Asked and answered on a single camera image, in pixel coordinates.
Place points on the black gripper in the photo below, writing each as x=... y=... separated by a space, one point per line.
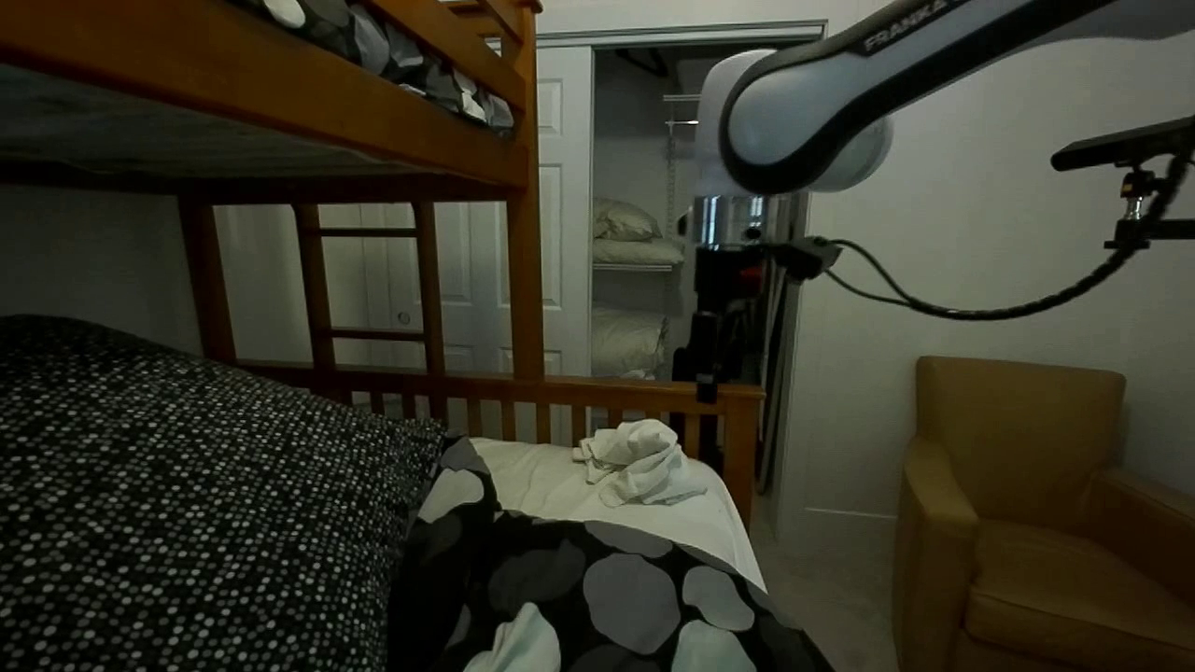
x=725 y=294

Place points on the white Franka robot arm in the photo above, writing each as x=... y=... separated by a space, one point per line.
x=870 y=76

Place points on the white folded pillow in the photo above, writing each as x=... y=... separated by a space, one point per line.
x=626 y=222

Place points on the white bundled bedding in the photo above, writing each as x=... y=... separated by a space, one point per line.
x=629 y=341

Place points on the crumpled white cloth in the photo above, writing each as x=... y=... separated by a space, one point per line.
x=637 y=461

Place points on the white folded linen stack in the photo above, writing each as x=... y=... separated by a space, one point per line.
x=637 y=256

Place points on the white sheeted mattress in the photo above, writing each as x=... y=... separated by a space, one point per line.
x=562 y=489

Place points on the white closet door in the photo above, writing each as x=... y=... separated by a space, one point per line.
x=565 y=209

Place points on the black grey polka-dot comforter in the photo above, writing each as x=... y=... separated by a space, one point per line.
x=582 y=599

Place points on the tan armchair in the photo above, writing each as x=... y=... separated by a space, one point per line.
x=1020 y=534

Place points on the wooden bunk ladder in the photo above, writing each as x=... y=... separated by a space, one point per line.
x=317 y=286

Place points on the polka-dot bunk bedding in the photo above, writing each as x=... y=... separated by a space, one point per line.
x=410 y=60

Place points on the black speckled bedspread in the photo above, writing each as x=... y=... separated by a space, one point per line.
x=189 y=497

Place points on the wooden bunk bed frame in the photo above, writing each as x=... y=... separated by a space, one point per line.
x=410 y=133

